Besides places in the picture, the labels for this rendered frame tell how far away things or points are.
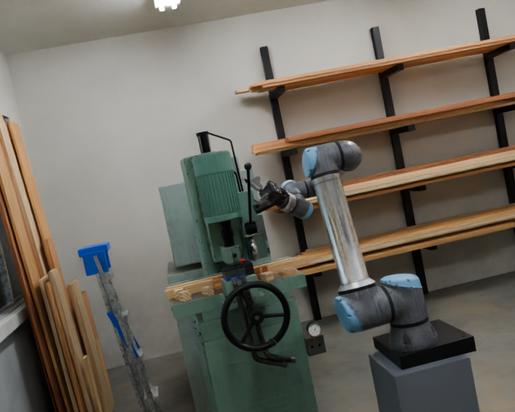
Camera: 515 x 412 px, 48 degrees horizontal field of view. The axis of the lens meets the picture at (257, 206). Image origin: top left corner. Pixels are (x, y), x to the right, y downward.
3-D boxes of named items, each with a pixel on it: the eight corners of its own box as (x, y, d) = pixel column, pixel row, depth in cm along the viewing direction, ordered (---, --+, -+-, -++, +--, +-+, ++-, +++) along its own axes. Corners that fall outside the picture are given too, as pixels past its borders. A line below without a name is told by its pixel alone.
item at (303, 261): (167, 299, 262) (165, 291, 261) (167, 298, 264) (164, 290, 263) (309, 265, 275) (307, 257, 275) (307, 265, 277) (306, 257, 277)
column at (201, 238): (212, 302, 285) (181, 158, 281) (207, 294, 307) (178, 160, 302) (256, 291, 289) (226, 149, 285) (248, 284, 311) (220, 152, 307)
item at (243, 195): (242, 222, 286) (236, 193, 285) (239, 221, 295) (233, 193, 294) (258, 219, 288) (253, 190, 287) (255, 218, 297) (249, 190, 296)
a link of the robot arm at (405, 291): (435, 316, 223) (426, 272, 222) (395, 329, 219) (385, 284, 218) (416, 309, 238) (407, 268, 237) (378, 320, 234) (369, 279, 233)
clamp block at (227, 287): (227, 303, 242) (223, 283, 241) (223, 297, 255) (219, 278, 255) (261, 295, 245) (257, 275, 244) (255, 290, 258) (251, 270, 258)
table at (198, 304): (175, 324, 238) (172, 310, 237) (171, 310, 268) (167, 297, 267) (314, 289, 250) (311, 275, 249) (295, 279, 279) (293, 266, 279)
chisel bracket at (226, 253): (227, 267, 263) (224, 249, 262) (223, 264, 277) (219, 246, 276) (244, 264, 264) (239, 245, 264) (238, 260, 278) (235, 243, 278)
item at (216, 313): (203, 321, 250) (201, 312, 249) (198, 311, 270) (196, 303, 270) (291, 299, 257) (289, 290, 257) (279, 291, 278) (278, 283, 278)
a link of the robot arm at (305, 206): (297, 212, 287) (305, 225, 280) (279, 203, 280) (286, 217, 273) (310, 198, 284) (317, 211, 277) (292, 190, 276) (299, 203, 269)
